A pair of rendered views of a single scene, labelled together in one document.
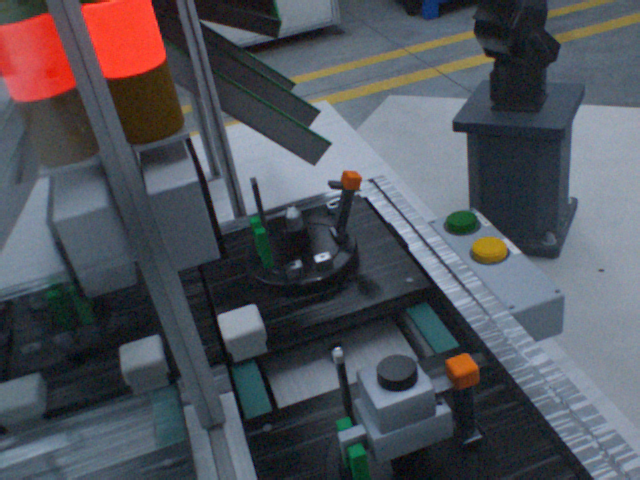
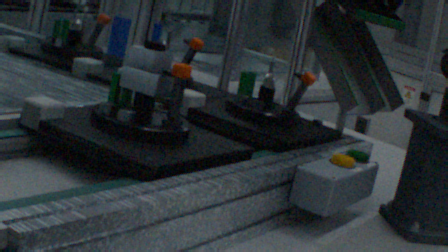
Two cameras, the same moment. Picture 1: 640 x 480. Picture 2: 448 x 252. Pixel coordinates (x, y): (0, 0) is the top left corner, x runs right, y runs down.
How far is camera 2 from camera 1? 0.86 m
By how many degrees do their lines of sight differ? 46
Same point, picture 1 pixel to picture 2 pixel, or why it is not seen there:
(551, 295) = (327, 176)
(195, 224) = not seen: outside the picture
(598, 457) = (208, 175)
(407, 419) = (139, 63)
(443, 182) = not seen: hidden behind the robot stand
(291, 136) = (339, 85)
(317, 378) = not seen: hidden behind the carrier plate
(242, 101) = (323, 46)
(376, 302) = (253, 129)
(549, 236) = (414, 224)
